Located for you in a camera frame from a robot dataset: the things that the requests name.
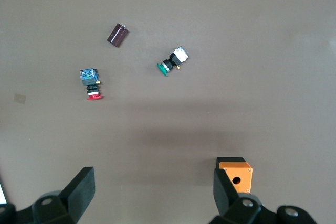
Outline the green push button switch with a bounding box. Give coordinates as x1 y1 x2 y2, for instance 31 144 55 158
156 46 190 77

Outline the red push button switch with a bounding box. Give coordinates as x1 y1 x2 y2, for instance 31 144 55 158
79 68 104 101

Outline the orange box with black base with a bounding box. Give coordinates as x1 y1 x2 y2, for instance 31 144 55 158
215 157 254 195

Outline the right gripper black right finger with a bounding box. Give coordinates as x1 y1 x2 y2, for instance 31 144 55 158
209 168 263 224

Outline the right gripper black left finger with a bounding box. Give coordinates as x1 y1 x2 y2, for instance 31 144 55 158
31 166 96 224

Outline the dark maroon cylindrical capacitor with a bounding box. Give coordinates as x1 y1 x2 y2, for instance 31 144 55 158
106 23 130 48

